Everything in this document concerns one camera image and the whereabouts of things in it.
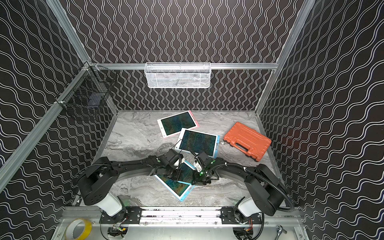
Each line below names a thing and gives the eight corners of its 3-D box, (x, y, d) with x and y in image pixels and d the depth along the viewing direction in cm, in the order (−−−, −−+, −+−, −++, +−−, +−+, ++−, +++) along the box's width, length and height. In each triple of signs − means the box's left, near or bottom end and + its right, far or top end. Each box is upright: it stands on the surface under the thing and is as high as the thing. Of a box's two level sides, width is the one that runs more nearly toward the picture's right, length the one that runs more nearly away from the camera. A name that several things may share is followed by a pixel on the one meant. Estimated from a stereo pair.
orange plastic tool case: (222, 141, 105) (223, 136, 101) (235, 125, 114) (237, 120, 110) (257, 164, 94) (261, 160, 90) (269, 144, 104) (273, 140, 99)
